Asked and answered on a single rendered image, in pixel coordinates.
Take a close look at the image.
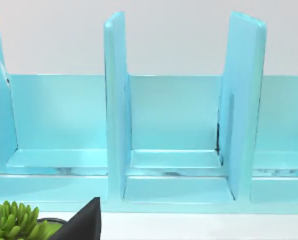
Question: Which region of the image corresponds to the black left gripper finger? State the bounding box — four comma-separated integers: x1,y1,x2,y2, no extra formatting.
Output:
53,196,103,240

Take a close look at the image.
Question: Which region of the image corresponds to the green succulent plant pot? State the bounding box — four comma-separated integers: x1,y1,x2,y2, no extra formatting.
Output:
0,199,68,240

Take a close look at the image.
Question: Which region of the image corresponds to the light blue rack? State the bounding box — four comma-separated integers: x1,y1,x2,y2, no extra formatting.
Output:
0,10,298,214

